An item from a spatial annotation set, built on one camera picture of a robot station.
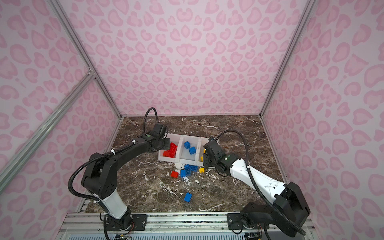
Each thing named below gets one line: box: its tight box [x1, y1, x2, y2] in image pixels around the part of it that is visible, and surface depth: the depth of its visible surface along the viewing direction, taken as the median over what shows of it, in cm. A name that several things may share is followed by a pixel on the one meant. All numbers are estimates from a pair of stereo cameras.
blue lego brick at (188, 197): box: [184, 192, 193, 203], surface depth 82 cm
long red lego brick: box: [163, 142, 178, 158], surface depth 97 cm
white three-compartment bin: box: [158, 133, 210, 167], surface depth 97 cm
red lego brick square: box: [170, 170, 179, 178], surface depth 91 cm
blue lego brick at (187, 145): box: [183, 141, 191, 150], surface depth 100 cm
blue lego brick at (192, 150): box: [188, 146, 197, 155], surface depth 100 cm
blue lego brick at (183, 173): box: [180, 169, 186, 178], surface depth 90 cm
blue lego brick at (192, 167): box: [184, 164, 199, 172], surface depth 92 cm
